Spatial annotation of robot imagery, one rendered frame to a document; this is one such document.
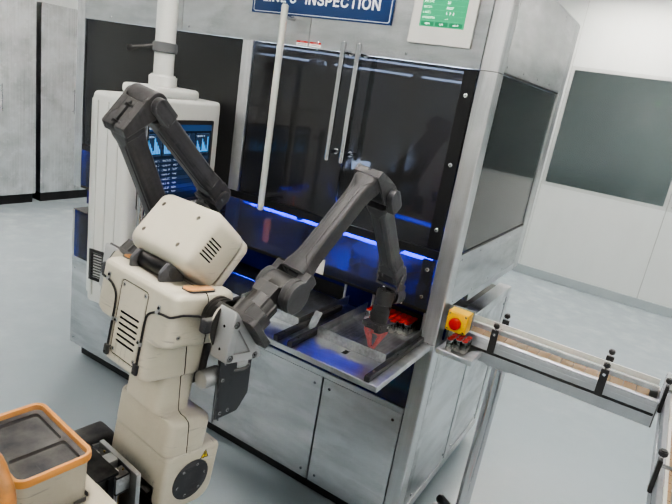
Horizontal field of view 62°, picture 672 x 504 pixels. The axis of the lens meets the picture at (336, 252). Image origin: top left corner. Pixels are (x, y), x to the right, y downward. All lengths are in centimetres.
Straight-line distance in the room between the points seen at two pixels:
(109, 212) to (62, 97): 472
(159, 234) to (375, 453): 135
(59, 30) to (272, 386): 499
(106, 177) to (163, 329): 94
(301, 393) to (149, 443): 104
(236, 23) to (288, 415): 160
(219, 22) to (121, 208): 87
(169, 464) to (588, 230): 556
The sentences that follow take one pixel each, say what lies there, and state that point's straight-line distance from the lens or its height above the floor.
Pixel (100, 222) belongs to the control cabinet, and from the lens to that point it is 210.
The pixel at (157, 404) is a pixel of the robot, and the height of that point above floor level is 94.
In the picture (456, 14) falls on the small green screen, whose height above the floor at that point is 195.
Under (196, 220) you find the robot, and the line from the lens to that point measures 124.
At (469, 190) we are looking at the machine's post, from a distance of 185.
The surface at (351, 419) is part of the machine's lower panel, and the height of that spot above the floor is 46.
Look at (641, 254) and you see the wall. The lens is 645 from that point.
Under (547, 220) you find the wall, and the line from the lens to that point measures 652.
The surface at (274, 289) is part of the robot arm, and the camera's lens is 120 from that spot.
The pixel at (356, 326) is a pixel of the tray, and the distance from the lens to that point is 202.
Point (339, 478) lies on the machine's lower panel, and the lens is 244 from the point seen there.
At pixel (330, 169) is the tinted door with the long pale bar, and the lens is 208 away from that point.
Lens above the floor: 169
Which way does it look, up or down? 16 degrees down
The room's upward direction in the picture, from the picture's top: 9 degrees clockwise
